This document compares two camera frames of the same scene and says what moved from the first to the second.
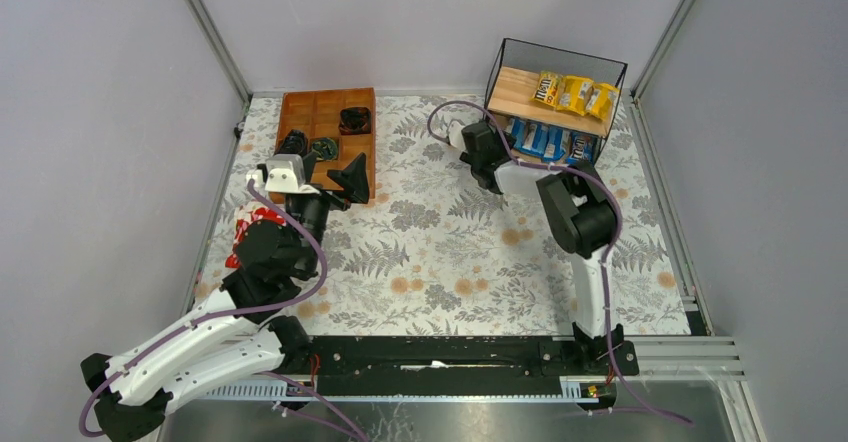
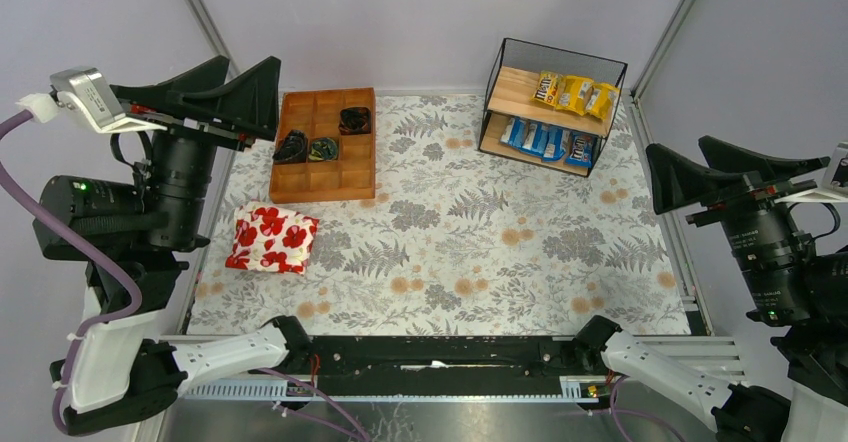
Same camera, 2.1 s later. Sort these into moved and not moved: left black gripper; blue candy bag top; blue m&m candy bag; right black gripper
Moved: left black gripper; right black gripper
Not moved: blue candy bag top; blue m&m candy bag
